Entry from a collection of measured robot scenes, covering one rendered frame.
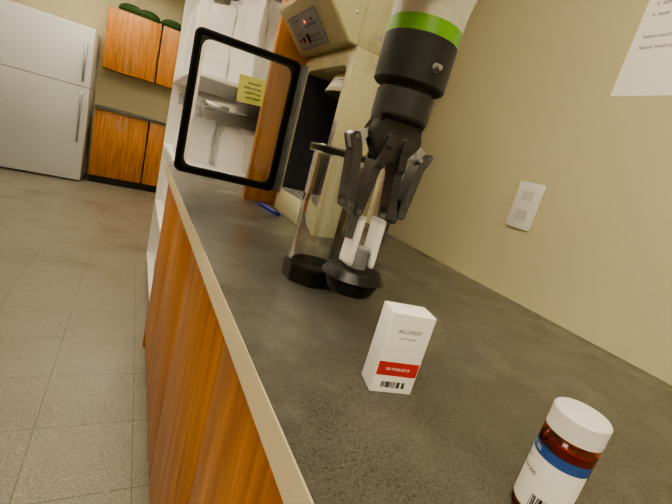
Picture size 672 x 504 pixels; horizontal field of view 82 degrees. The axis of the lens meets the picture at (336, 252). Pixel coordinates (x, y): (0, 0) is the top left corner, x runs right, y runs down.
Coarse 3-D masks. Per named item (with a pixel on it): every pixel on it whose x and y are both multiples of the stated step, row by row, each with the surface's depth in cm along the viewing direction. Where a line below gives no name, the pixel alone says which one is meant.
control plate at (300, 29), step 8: (312, 8) 93; (296, 16) 103; (304, 16) 99; (312, 16) 96; (296, 24) 105; (304, 24) 102; (312, 24) 98; (320, 24) 95; (296, 32) 108; (304, 32) 104; (312, 32) 101; (320, 32) 97; (312, 40) 103; (320, 40) 100; (328, 40) 96; (304, 48) 110
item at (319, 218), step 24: (312, 168) 61; (336, 168) 59; (360, 168) 60; (312, 192) 61; (336, 192) 60; (312, 216) 61; (336, 216) 61; (312, 240) 61; (336, 240) 62; (312, 264) 62
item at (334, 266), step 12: (360, 252) 53; (324, 264) 55; (336, 264) 53; (360, 264) 53; (336, 276) 51; (348, 276) 51; (360, 276) 51; (372, 276) 52; (336, 288) 53; (348, 288) 52; (360, 288) 51; (372, 288) 52
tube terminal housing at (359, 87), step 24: (384, 0) 89; (384, 24) 91; (360, 48) 91; (312, 72) 115; (336, 72) 106; (360, 72) 93; (360, 96) 95; (336, 120) 95; (360, 120) 97; (336, 144) 96; (288, 216) 115
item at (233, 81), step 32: (224, 64) 109; (256, 64) 112; (224, 96) 112; (256, 96) 115; (192, 128) 112; (224, 128) 114; (256, 128) 117; (192, 160) 114; (224, 160) 117; (256, 160) 120
